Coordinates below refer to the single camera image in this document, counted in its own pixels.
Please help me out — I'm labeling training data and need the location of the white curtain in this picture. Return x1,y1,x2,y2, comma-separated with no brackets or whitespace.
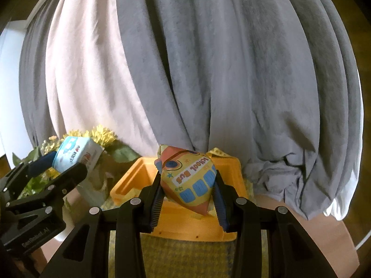
45,0,163,157

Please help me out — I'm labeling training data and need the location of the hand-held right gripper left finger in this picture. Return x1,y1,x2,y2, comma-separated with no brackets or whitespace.
41,177,163,278

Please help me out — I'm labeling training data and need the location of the white cable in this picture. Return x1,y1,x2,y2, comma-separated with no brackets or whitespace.
355,232,370,251

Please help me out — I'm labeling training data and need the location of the bus print soft pouch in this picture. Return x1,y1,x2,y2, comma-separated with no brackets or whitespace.
155,144,218,216

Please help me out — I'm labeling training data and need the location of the yellow plaid mat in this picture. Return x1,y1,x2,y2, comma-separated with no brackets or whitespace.
99,200,264,278

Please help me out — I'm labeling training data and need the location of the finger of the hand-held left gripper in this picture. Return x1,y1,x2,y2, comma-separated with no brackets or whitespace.
7,164,88,209
0,151,58,197

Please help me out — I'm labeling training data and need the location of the blue white tissue packet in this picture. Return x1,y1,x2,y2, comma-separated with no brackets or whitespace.
52,136,105,174

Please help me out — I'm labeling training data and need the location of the grey curtain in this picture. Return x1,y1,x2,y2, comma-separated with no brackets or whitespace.
19,0,364,219

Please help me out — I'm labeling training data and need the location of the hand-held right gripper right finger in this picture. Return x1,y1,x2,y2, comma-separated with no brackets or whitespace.
213,169,338,278

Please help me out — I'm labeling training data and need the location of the yellow artificial sunflower bouquet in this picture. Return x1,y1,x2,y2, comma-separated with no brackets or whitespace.
12,124,140,200

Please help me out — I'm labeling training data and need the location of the orange plastic storage box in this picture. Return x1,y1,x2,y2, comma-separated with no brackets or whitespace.
110,156,247,242

